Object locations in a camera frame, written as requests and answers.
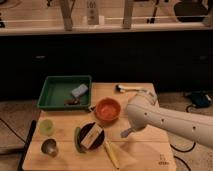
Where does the light blue towel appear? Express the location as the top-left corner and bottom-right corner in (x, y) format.
(120, 127), (135, 138)

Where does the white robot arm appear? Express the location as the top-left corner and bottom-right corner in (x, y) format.
(125, 92), (213, 149)

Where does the red bowl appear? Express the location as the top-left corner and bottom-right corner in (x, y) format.
(95, 98), (121, 122)

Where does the blue sponge block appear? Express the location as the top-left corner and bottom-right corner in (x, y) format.
(71, 84), (88, 98)

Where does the brown object in tray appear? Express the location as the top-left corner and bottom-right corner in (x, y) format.
(64, 99), (80, 105)

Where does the green plastic tray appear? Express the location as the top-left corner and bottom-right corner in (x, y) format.
(37, 75), (92, 111)

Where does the wooden block on plate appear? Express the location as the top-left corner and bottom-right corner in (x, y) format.
(79, 123), (104, 150)

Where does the black plate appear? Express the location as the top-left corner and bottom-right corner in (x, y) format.
(76, 121), (106, 151)

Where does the yellow banana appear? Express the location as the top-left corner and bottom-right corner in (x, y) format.
(104, 140), (120, 169)

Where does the green plastic cup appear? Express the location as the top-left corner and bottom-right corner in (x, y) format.
(39, 119), (54, 136)

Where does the metal cup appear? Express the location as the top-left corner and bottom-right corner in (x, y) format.
(41, 139), (58, 157)

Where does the black device on floor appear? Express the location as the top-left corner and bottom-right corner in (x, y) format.
(190, 92), (212, 108)

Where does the black cable right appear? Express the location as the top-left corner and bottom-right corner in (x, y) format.
(169, 103), (198, 171)

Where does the black cable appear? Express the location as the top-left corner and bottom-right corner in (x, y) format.
(169, 103), (198, 171)
(0, 118), (27, 144)

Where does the black cable left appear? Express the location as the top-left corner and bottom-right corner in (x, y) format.
(0, 118), (27, 144)

